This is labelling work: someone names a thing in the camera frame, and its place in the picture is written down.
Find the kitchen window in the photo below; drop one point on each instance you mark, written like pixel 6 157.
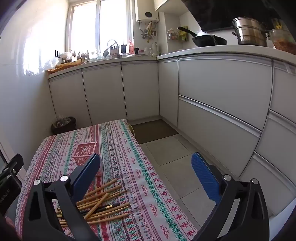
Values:
pixel 104 23

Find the yellow packet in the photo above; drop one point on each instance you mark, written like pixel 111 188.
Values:
pixel 183 34

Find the small steel cup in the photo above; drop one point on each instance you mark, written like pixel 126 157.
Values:
pixel 171 36

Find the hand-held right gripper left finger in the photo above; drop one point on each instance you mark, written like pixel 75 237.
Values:
pixel 86 176

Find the white wall water heater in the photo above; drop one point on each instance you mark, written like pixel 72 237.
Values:
pixel 146 11

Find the glass jar with food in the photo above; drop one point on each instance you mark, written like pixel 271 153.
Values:
pixel 284 41

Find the brown floor mat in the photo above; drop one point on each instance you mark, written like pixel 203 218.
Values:
pixel 152 132

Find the white kitchen countertop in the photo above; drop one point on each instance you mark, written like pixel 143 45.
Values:
pixel 231 49

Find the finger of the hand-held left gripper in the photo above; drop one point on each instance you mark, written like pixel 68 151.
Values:
pixel 15 162

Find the black pronged rack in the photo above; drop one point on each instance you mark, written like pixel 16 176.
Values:
pixel 57 55

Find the red bottle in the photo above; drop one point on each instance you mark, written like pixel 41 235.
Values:
pixel 130 48

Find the patterned striped tablecloth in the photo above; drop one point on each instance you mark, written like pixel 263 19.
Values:
pixel 143 185

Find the white crumpled cloth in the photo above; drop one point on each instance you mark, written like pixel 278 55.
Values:
pixel 66 55

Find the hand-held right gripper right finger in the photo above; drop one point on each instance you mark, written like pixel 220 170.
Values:
pixel 204 176

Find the dark trash bin with bag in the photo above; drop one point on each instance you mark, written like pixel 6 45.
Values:
pixel 67 127

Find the pink perforated chopstick holder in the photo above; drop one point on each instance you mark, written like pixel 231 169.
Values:
pixel 85 150

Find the black chopstick with gold band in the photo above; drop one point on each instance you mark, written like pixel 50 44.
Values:
pixel 104 207
pixel 97 210

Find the yellow stool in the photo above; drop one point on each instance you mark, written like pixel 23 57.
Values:
pixel 132 129

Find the white kettle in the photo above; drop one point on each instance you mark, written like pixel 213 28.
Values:
pixel 155 49

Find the yellow wooden board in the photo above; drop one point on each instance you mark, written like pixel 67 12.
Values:
pixel 69 64

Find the water heater pipes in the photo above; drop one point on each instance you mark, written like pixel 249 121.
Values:
pixel 144 32

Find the black range hood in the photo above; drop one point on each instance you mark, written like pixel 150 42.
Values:
pixel 219 14

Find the stainless steel steamer pot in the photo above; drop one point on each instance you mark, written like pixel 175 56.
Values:
pixel 251 32

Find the white kitchen cabinet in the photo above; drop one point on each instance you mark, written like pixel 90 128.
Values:
pixel 219 81

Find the black wok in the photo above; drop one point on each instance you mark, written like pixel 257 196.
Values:
pixel 208 40

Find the pile of wooden chopsticks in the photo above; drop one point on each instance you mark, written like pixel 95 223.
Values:
pixel 99 203

